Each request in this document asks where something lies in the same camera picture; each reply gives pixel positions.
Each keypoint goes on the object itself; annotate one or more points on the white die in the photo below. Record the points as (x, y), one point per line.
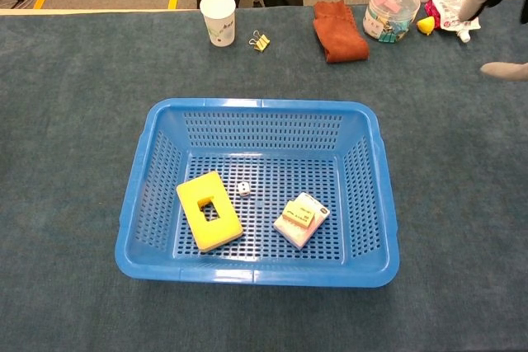
(243, 189)

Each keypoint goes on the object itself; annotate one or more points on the white spouted drink pouch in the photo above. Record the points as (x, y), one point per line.
(447, 14)

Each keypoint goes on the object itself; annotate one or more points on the pink snack wrapper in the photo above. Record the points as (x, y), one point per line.
(431, 12)

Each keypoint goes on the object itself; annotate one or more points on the small yellow lemon toy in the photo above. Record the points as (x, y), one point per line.
(427, 25)

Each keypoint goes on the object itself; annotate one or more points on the clear jar of binder clips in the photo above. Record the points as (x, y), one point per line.
(387, 18)

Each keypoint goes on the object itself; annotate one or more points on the brown folded cloth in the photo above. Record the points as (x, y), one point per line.
(338, 34)

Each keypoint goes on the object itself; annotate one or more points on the yellow binder clip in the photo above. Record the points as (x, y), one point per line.
(262, 43)

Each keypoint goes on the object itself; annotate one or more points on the white paper cup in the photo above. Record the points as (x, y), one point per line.
(220, 26)

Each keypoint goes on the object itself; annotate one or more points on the pink and white notepad pack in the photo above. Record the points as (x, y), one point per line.
(295, 237)

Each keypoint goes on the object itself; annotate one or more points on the yellow sponge with rectangular hole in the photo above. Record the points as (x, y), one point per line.
(194, 203)

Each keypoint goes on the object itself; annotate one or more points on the blue perforated plastic basket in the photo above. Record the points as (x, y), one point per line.
(255, 275)

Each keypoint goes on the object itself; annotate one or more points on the teal felt table cover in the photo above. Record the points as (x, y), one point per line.
(62, 162)

